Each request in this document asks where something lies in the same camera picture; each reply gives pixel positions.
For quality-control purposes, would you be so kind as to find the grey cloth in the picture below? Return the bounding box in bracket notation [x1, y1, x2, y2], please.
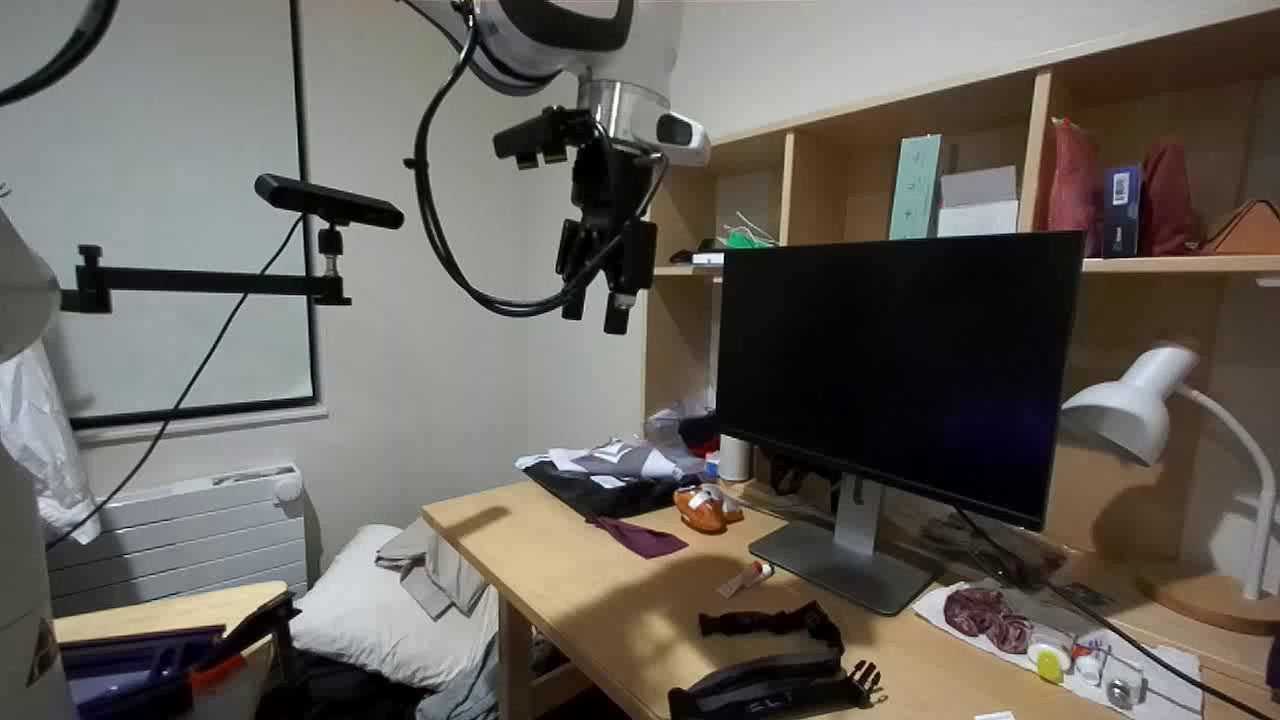
[371, 515, 493, 623]

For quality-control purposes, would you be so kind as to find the purple cloth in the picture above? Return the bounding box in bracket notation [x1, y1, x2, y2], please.
[586, 515, 692, 562]

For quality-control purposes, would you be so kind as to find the teal book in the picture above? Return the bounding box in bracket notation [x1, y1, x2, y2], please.
[885, 128, 946, 245]

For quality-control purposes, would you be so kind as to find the white pillow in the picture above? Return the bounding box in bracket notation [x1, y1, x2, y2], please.
[289, 519, 500, 693]

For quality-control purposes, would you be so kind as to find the wooden desk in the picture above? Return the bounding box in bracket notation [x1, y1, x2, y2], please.
[418, 474, 1280, 720]

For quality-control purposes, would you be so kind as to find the black computer monitor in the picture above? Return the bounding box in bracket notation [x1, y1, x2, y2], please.
[710, 233, 1089, 620]

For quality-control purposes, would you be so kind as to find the purple box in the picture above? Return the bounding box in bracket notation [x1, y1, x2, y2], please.
[55, 623, 228, 720]

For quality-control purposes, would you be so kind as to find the wooden side table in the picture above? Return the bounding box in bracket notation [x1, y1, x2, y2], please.
[50, 577, 298, 720]

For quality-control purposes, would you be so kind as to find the brown leather item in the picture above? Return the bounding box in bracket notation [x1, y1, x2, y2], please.
[1197, 195, 1280, 261]

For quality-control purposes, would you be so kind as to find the white hanging cloth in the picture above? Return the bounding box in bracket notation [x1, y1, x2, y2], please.
[0, 337, 104, 550]

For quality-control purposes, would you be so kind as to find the black strap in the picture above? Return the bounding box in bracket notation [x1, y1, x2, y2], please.
[697, 600, 846, 654]

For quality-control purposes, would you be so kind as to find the dark red pouch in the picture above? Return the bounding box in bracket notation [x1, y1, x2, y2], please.
[1040, 110, 1103, 254]
[1138, 130, 1208, 254]

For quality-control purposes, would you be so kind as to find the thin black camera cable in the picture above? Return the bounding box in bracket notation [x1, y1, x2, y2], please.
[43, 216, 310, 550]

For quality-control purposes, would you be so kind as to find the black stereo camera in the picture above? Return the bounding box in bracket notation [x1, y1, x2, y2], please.
[250, 166, 406, 233]

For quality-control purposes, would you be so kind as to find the wooden shelf unit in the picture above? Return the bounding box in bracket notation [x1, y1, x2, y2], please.
[639, 5, 1280, 590]

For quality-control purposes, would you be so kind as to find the small metal trinket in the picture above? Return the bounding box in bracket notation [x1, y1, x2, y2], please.
[1067, 635, 1161, 710]

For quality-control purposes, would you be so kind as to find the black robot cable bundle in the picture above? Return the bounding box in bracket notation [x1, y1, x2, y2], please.
[401, 14, 666, 325]

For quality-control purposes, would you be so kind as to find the black monitor cable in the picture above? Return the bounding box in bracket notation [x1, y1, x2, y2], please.
[946, 501, 1275, 720]

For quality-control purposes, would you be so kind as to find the colourful bag pile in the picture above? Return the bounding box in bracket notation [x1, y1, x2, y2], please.
[644, 386, 722, 468]

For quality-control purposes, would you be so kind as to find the white clothes pile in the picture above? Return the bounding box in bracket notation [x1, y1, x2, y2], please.
[512, 435, 700, 489]

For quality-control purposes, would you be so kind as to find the small yellow green ball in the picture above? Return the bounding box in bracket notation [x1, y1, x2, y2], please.
[1026, 639, 1075, 689]

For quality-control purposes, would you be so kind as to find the black framed window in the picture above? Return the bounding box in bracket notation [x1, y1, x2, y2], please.
[60, 0, 323, 433]

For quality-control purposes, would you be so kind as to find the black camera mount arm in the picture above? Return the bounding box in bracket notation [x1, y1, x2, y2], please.
[55, 224, 355, 318]

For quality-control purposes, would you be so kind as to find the orange handled tool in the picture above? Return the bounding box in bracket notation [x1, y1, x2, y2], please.
[183, 590, 298, 695]

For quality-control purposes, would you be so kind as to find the blue box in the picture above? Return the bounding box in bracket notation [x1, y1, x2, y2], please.
[1096, 160, 1149, 261]

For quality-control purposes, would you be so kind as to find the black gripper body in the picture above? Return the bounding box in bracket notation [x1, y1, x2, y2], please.
[550, 136, 665, 295]

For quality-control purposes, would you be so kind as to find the white desk lamp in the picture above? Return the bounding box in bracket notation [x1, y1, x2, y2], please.
[1056, 341, 1280, 639]

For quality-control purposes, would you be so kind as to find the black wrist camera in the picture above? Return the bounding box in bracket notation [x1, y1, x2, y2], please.
[486, 105, 599, 172]

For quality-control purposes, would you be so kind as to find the black folded cloth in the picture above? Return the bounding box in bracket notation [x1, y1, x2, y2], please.
[521, 456, 688, 523]

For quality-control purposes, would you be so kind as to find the white radiator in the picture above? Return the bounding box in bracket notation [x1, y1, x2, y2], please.
[43, 460, 314, 620]

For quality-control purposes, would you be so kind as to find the white box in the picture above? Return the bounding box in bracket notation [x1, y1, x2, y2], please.
[930, 160, 1022, 245]

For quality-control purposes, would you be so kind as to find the white cup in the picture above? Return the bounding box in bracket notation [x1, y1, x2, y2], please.
[717, 433, 754, 485]

